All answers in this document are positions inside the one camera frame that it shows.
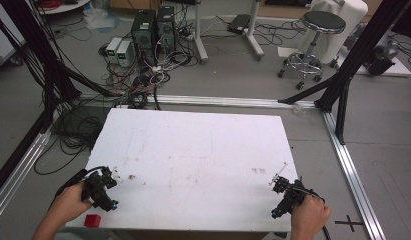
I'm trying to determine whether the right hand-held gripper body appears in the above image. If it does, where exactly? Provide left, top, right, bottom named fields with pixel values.
left=271, top=179, right=315, bottom=220

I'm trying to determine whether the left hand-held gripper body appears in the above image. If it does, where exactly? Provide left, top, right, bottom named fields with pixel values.
left=81, top=172, right=120, bottom=213

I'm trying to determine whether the thin white stick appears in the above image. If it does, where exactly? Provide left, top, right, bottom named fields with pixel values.
left=268, top=162, right=289, bottom=187

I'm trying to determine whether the person's right hand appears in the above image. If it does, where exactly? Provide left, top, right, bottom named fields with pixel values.
left=290, top=194, right=332, bottom=240

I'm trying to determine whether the person's left hand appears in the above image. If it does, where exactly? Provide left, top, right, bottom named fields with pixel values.
left=54, top=182, right=94, bottom=224

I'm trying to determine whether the red block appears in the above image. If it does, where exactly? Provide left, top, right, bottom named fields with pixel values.
left=83, top=213, right=103, bottom=229

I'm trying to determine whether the grey power supply unit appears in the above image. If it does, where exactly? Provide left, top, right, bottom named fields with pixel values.
left=116, top=40, right=135, bottom=68
left=105, top=36, right=123, bottom=64

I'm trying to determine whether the black computer tower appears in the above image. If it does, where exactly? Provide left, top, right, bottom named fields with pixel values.
left=130, top=9, right=158, bottom=67
left=155, top=5, right=177, bottom=55

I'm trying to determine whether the white desk leg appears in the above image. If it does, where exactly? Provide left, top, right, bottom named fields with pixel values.
left=192, top=0, right=210, bottom=65
left=243, top=0, right=266, bottom=62

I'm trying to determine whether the black device on white board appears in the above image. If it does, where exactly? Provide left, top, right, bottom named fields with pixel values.
left=337, top=34, right=411, bottom=78

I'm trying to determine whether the clear plastic bag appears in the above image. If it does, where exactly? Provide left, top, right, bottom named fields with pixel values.
left=82, top=3, right=121, bottom=32

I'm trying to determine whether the flat black box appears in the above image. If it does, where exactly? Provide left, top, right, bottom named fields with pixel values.
left=226, top=13, right=252, bottom=36

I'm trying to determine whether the black round stool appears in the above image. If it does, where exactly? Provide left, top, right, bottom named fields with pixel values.
left=277, top=10, right=347, bottom=91

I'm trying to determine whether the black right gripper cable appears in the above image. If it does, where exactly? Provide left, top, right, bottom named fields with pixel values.
left=299, top=186, right=333, bottom=240

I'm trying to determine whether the coil of black cables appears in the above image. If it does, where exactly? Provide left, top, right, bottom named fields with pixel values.
left=33, top=104, right=109, bottom=176

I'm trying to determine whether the aluminium rail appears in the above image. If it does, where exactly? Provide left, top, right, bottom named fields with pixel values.
left=321, top=110, right=388, bottom=240
left=77, top=92, right=318, bottom=110
left=0, top=129, right=53, bottom=225

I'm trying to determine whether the tangle of floor cables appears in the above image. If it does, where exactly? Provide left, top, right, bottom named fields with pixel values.
left=97, top=6, right=201, bottom=111

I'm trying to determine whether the black frame post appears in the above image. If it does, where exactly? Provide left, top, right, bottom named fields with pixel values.
left=277, top=0, right=411, bottom=146
left=0, top=0, right=117, bottom=134

